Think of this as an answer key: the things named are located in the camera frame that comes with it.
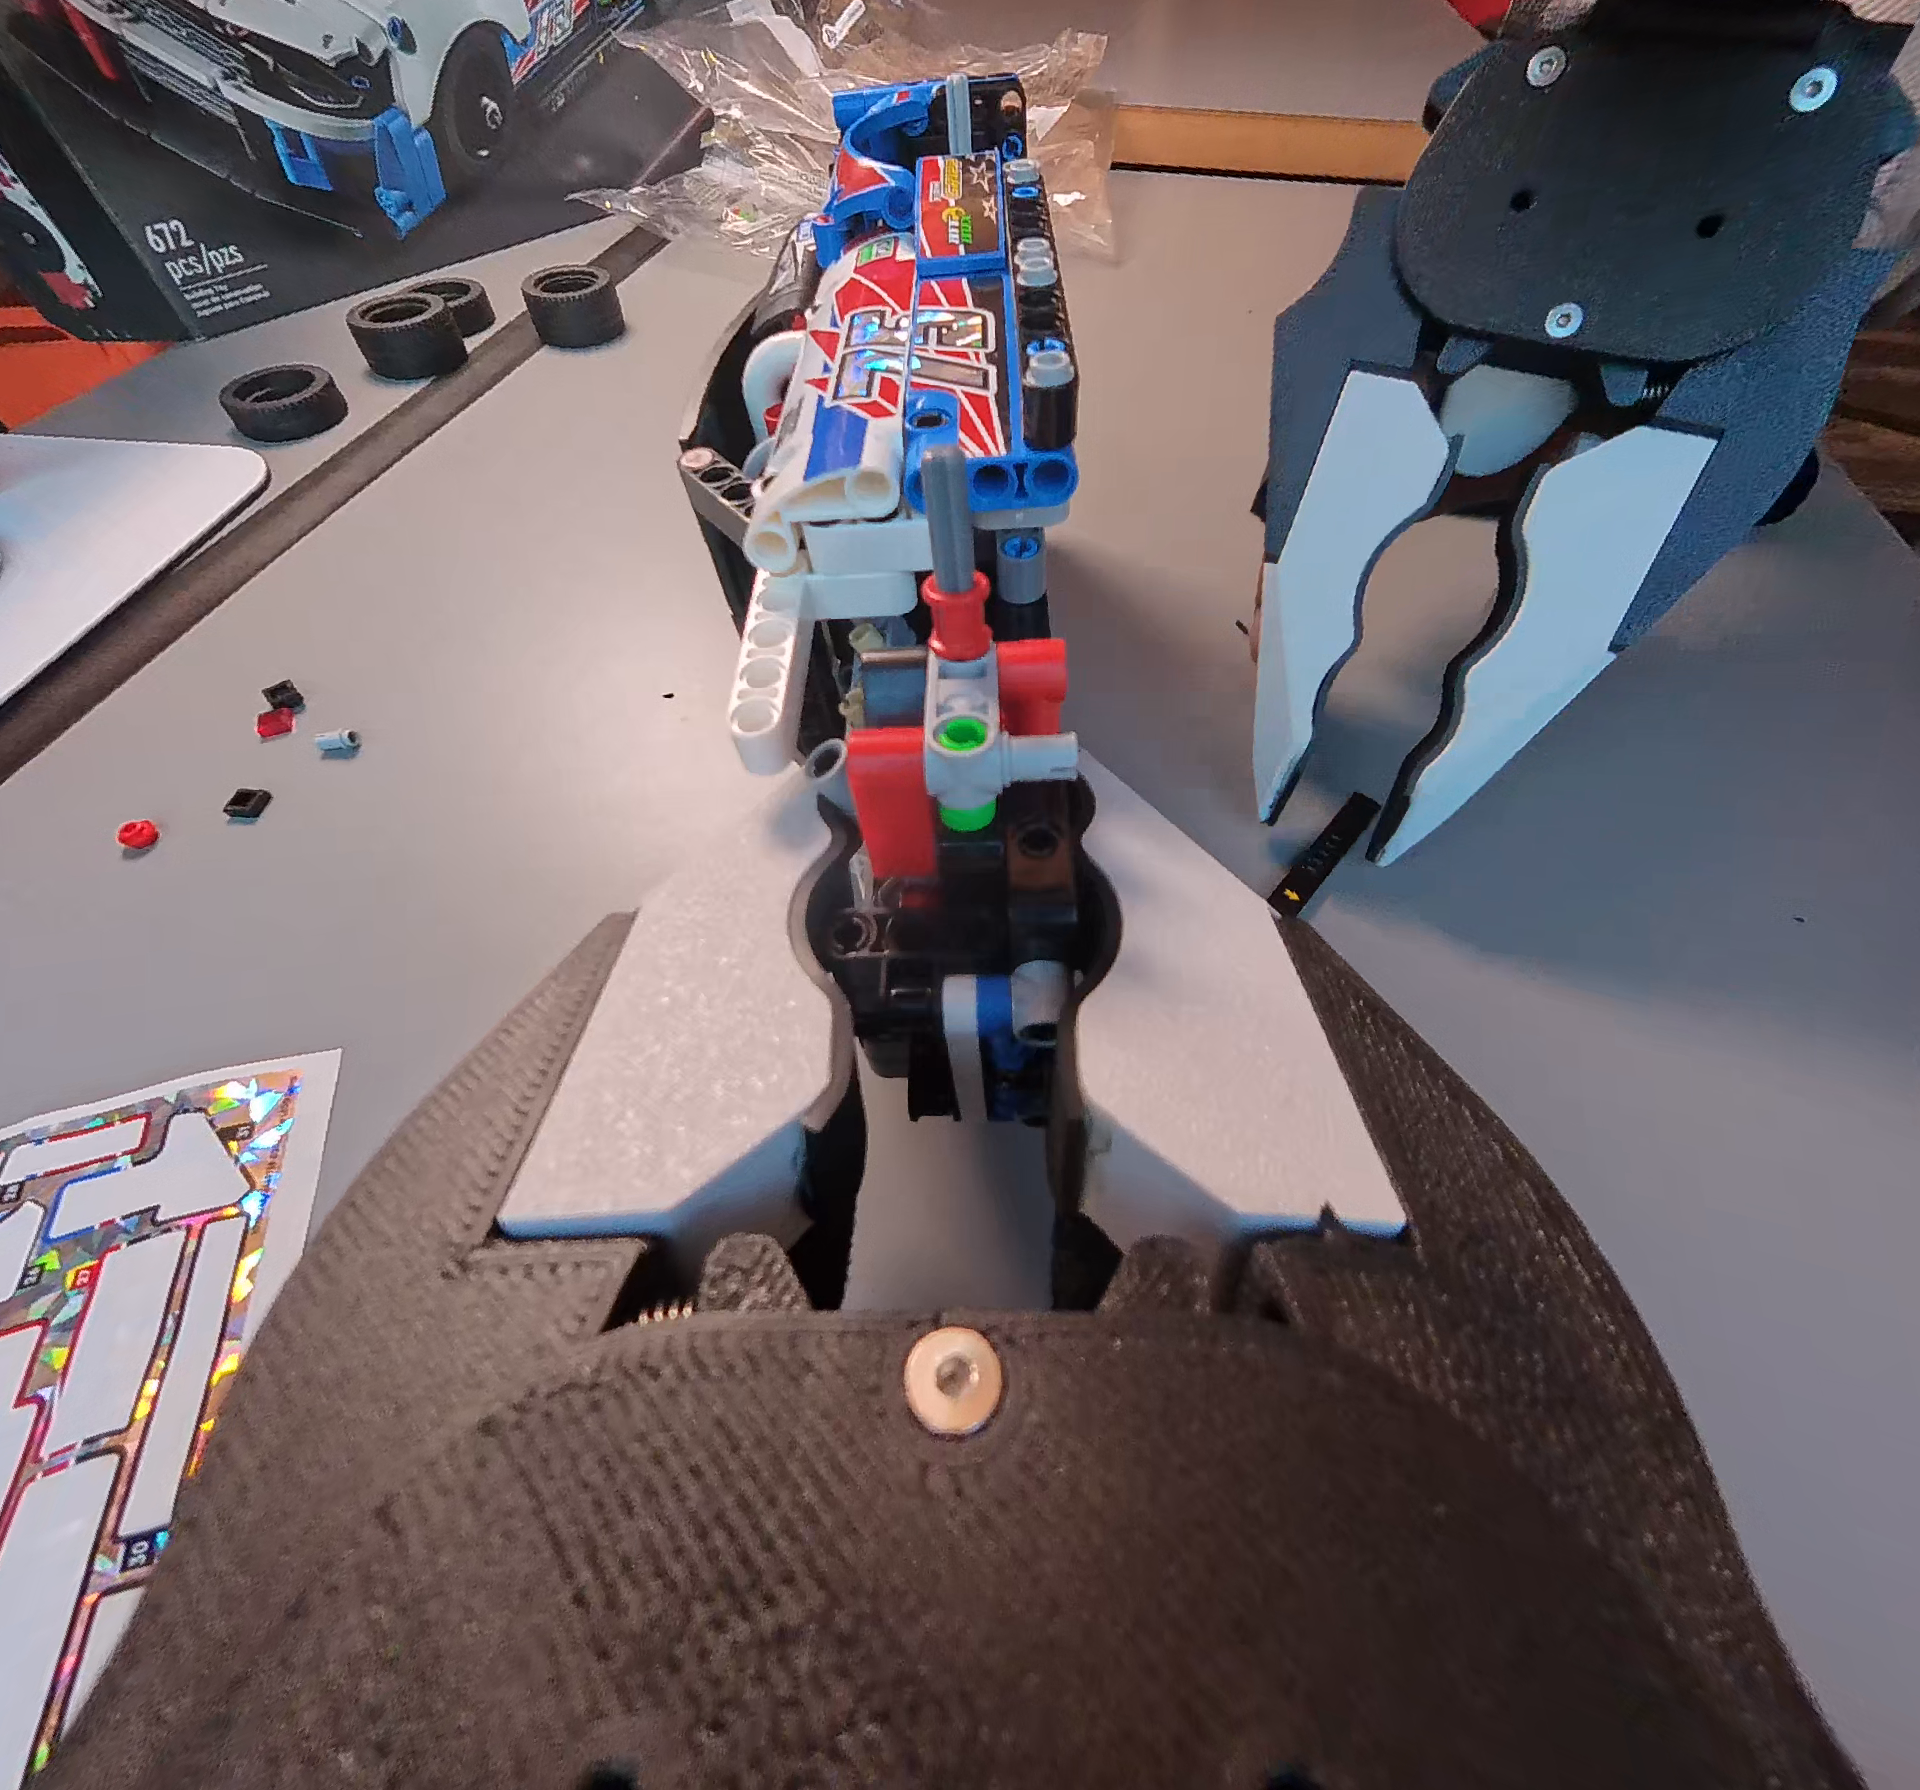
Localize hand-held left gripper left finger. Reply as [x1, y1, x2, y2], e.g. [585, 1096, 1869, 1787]
[495, 807, 864, 1277]

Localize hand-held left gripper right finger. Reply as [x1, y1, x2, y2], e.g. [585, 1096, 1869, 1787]
[1047, 752, 1416, 1316]

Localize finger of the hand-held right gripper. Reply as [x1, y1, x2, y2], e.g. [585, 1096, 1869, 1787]
[1253, 366, 1464, 828]
[1366, 425, 1722, 870]

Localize black lego tile yellow arrow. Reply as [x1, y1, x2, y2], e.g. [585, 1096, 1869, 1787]
[1268, 793, 1382, 918]

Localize blue white lego race car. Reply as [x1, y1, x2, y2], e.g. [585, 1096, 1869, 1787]
[674, 71, 1124, 1131]

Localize lego set cardboard box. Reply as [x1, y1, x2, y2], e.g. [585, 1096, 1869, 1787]
[0, 0, 742, 345]

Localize holographic sticker sheet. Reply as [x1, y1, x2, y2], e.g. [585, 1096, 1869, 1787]
[0, 1046, 344, 1782]

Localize crumpled clear plastic bags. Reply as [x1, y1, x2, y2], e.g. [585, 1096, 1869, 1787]
[618, 0, 1124, 265]

